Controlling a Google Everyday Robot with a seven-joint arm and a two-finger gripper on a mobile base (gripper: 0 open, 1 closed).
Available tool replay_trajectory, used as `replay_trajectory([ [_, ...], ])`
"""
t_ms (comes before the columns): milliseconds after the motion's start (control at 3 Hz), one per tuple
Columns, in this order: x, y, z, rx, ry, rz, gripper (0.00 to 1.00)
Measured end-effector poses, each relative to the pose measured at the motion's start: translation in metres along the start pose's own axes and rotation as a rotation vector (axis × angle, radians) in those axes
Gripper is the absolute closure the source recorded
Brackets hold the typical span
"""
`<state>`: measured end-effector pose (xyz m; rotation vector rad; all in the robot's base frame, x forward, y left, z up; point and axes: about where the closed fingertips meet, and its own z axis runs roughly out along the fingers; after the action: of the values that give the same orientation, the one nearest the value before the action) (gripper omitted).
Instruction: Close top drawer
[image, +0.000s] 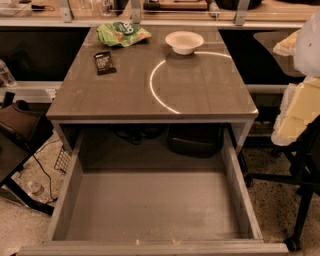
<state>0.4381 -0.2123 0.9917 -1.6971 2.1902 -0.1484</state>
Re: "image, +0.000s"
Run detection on grey open top drawer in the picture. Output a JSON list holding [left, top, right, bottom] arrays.
[[19, 127, 288, 256]]

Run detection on green chip bag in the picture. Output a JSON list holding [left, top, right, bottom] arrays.
[[96, 22, 151, 47]]

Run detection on grey drawer cabinet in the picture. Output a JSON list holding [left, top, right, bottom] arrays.
[[47, 26, 258, 147]]

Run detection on black bag under cabinet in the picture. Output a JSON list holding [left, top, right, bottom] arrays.
[[167, 123, 223, 158]]

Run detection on clear plastic bottle on floor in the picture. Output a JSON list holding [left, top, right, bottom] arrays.
[[27, 181, 49, 204]]

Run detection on grey metal bracket middle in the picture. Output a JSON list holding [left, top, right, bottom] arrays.
[[131, 0, 141, 24]]

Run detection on clear bottle at left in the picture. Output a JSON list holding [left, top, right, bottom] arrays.
[[0, 59, 17, 87]]

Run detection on black snack packet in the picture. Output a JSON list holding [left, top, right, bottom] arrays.
[[94, 51, 117, 75]]

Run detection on black office chair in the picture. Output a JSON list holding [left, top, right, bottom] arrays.
[[245, 116, 320, 251]]

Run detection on grey metal bracket left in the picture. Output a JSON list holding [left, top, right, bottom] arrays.
[[59, 0, 73, 23]]

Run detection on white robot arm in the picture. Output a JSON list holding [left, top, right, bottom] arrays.
[[294, 8, 320, 77]]

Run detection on wire mesh basket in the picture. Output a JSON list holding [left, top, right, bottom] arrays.
[[54, 147, 71, 173]]

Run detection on grey metal bracket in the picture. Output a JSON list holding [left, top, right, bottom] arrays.
[[59, 0, 73, 23], [234, 0, 250, 26], [131, 0, 141, 24]]

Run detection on dark brown chair left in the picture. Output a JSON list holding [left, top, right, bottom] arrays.
[[0, 92, 54, 215]]

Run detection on grey metal bracket right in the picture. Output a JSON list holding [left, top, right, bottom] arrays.
[[234, 0, 250, 26]]

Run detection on black cable on floor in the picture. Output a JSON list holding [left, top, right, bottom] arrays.
[[31, 137, 63, 204]]

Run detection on white paper bowl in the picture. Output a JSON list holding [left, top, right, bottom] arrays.
[[165, 31, 204, 55]]

